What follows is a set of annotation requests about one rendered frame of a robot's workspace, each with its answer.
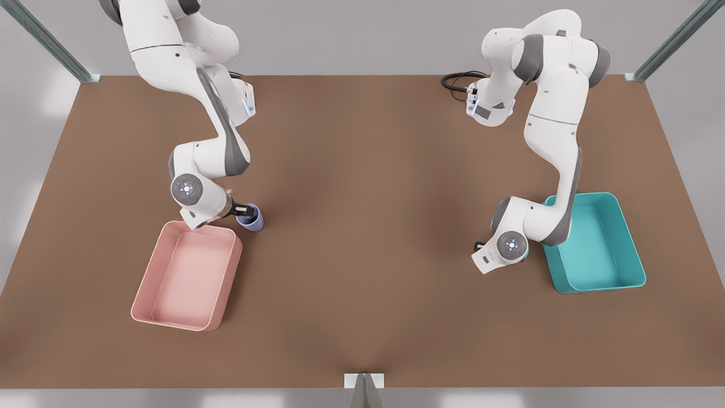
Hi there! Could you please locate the silver frame post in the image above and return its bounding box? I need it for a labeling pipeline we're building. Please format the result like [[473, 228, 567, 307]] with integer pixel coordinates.
[[0, 0, 101, 84], [624, 0, 725, 82], [344, 373, 385, 408]]

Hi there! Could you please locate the teal plastic box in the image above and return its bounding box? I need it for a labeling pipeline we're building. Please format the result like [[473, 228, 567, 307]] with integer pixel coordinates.
[[542, 192, 647, 295]]

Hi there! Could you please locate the pink plastic box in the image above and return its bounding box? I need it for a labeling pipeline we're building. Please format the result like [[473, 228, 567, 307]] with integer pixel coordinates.
[[131, 220, 244, 332]]

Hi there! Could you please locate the lavender purple cup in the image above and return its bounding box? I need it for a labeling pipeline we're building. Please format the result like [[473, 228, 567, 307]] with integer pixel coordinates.
[[236, 203, 265, 232]]

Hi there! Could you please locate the black cable loop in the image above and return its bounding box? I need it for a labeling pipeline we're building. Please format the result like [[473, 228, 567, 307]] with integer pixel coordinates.
[[441, 71, 489, 103]]

